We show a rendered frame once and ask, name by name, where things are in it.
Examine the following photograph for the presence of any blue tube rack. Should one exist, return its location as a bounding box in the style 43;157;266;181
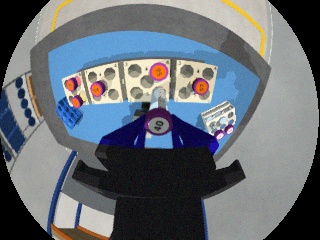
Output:
56;96;82;130

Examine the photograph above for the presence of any centrifuge tube with yellow liquid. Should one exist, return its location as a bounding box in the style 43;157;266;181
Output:
190;77;209;95

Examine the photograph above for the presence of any white tube rack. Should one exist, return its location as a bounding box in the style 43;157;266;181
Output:
200;100;236;135

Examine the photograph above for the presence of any cream block with round holes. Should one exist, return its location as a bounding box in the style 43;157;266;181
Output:
124;59;171;102
85;61;127;104
62;70;92;106
170;59;218;103

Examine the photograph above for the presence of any pink tube with purple cap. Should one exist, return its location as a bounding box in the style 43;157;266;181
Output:
66;76;81;92

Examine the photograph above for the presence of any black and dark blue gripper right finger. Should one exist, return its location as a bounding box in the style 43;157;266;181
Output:
171;114;219;156

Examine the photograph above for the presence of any blue flat mat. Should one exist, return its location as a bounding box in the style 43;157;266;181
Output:
48;31;260;154

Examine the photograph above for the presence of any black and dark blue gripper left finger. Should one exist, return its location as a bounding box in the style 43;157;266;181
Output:
98;114;146;148

